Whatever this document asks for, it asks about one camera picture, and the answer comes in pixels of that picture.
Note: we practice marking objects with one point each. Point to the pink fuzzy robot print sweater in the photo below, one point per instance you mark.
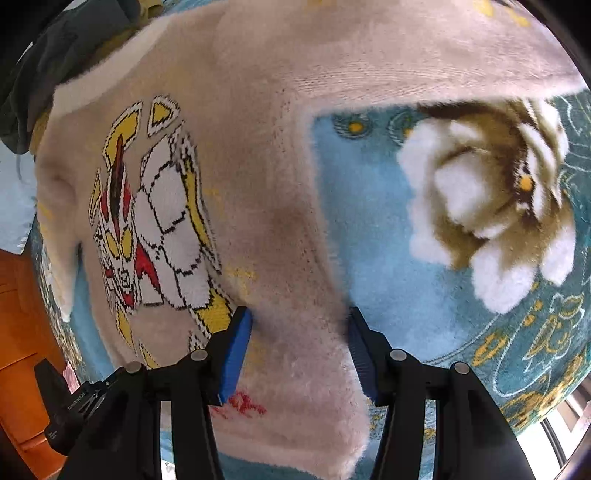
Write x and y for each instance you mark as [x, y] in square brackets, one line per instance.
[258, 184]

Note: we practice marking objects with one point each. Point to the dark grey cloth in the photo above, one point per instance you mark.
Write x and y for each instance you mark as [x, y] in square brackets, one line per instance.
[60, 60]

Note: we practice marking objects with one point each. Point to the window frame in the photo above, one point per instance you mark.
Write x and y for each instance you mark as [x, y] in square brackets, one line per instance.
[561, 420]

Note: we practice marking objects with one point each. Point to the teal floral plush blanket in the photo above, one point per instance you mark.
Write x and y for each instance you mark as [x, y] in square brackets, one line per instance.
[378, 258]

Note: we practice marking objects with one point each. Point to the light blue cloth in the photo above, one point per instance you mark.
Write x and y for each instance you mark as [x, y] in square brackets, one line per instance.
[14, 207]

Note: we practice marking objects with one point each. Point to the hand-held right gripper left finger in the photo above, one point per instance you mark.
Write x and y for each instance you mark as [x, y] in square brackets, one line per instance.
[235, 355]

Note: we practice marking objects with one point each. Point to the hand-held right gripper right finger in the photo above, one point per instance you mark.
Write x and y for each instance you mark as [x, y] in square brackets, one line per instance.
[363, 362]

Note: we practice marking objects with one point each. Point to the orange wooden furniture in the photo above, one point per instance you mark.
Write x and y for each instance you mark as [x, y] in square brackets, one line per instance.
[23, 314]

